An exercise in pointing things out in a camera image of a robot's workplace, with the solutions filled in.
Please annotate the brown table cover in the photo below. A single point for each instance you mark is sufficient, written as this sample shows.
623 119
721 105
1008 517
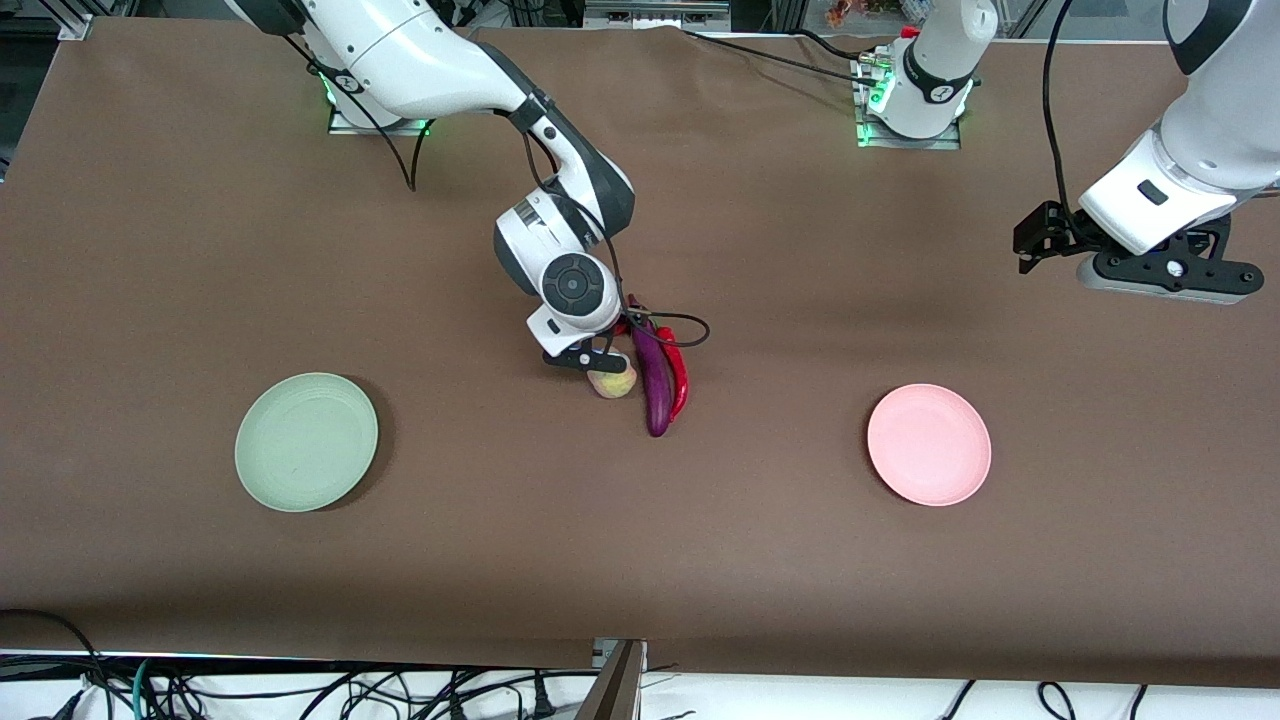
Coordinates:
640 560

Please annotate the colourful background toys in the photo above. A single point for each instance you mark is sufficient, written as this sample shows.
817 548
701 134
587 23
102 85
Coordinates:
865 12

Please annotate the yellow-green peach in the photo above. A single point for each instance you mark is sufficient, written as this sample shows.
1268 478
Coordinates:
612 385

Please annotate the purple eggplant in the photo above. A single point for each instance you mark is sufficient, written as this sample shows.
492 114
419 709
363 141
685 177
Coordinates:
655 395

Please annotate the pink round plate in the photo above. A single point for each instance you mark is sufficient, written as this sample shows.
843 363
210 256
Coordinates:
930 445

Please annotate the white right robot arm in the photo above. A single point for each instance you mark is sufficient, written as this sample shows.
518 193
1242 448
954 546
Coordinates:
400 50

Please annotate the aluminium frame corner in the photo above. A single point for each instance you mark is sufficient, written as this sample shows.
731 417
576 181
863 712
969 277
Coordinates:
77 27

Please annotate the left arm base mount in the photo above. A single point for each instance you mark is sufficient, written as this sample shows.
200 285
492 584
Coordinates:
875 140

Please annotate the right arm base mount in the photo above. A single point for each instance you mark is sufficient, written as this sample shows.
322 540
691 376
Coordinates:
345 128

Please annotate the grey background device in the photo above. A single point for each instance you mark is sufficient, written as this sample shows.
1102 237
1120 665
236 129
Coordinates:
655 12

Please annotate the grey metal camera post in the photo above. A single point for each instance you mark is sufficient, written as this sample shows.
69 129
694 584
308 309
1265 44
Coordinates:
615 690

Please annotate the red chili pepper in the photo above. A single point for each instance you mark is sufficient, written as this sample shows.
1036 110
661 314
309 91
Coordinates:
681 385

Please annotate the green round plate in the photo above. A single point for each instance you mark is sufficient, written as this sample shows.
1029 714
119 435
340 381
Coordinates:
305 445

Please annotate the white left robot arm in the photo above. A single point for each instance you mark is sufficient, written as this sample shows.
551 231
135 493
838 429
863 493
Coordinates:
1220 120

